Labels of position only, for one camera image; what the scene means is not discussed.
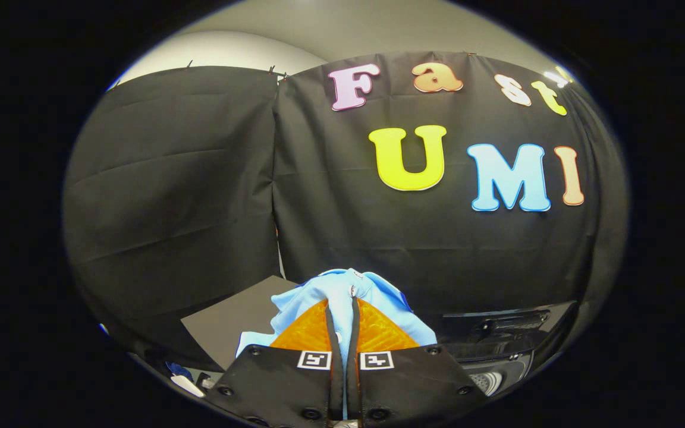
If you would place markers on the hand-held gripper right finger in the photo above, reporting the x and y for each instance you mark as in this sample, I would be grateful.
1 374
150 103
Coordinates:
414 386

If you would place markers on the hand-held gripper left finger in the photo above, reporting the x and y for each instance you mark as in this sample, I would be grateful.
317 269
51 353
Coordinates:
277 386

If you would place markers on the light blue polo shirt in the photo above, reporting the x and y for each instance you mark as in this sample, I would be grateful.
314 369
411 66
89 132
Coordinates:
342 291

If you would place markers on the grey cabinet with dark top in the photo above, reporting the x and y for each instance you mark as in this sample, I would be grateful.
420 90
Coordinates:
229 324

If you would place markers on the black backdrop cloth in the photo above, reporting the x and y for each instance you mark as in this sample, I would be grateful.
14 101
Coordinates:
200 178

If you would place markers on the ceiling light panel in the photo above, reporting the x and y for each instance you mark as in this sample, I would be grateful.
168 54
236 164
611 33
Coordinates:
556 77

